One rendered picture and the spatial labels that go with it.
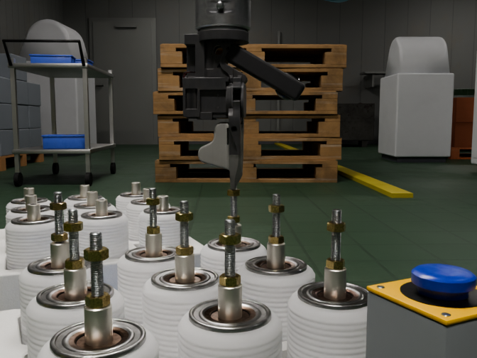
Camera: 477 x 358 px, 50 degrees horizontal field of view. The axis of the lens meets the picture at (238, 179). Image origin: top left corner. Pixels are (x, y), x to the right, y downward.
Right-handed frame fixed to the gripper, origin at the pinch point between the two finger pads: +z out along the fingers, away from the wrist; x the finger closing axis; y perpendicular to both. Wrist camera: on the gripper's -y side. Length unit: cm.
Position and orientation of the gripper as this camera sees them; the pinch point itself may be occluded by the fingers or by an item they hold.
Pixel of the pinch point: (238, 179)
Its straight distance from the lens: 71.8
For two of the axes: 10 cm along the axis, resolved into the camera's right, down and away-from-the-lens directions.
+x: -0.7, 1.1, -9.9
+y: -10.0, -0.1, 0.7
